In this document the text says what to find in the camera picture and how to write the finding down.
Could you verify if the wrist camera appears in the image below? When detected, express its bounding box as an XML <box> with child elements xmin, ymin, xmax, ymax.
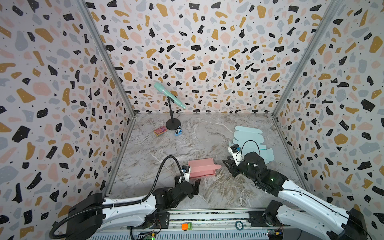
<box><xmin>228</xmin><ymin>144</ymin><xmax>243</xmax><ymax>166</ymax></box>
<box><xmin>182</xmin><ymin>165</ymin><xmax>191</xmax><ymax>182</ymax></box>

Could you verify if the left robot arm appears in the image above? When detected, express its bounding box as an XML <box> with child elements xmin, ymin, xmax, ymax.
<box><xmin>66</xmin><ymin>179</ymin><xmax>201</xmax><ymax>240</ymax></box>

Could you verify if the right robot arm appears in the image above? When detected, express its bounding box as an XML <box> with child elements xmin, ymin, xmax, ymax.
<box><xmin>223</xmin><ymin>147</ymin><xmax>371</xmax><ymax>240</ymax></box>

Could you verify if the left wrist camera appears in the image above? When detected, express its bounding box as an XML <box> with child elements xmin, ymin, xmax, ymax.
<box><xmin>182</xmin><ymin>165</ymin><xmax>191</xmax><ymax>182</ymax></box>

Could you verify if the small pink card box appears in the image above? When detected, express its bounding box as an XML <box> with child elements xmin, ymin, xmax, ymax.
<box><xmin>154</xmin><ymin>126</ymin><xmax>168</xmax><ymax>137</ymax></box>

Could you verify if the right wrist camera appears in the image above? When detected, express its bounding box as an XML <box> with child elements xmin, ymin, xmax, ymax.
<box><xmin>228</xmin><ymin>144</ymin><xmax>243</xmax><ymax>166</ymax></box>

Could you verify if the mint flat paper box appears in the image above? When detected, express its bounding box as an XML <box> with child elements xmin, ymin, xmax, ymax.
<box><xmin>230</xmin><ymin>126</ymin><xmax>275</xmax><ymax>164</ymax></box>

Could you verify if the mint green microphone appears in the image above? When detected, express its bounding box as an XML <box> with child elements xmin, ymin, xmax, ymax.
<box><xmin>154</xmin><ymin>83</ymin><xmax>186</xmax><ymax>110</ymax></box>

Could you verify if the pink paper box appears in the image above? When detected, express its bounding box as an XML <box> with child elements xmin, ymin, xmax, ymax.
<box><xmin>188</xmin><ymin>158</ymin><xmax>222</xmax><ymax>179</ymax></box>

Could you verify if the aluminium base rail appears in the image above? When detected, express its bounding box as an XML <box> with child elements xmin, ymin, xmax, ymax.
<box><xmin>78</xmin><ymin>208</ymin><xmax>340</xmax><ymax>240</ymax></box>

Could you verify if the black microphone stand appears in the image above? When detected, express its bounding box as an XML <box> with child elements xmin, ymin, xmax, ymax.
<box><xmin>166</xmin><ymin>97</ymin><xmax>181</xmax><ymax>131</ymax></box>

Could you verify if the small blue toy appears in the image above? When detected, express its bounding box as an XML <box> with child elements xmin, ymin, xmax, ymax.
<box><xmin>175</xmin><ymin>126</ymin><xmax>183</xmax><ymax>136</ymax></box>

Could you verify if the orange button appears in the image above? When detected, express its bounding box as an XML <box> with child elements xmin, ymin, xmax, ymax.
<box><xmin>181</xmin><ymin>222</ymin><xmax>193</xmax><ymax>231</ymax></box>

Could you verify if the thin black camera cable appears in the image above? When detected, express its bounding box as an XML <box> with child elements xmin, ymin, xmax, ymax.
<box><xmin>239</xmin><ymin>140</ymin><xmax>261</xmax><ymax>157</ymax></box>

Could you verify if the black corrugated cable hose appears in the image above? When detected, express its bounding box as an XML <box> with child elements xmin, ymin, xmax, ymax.
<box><xmin>48</xmin><ymin>155</ymin><xmax>184</xmax><ymax>240</ymax></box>

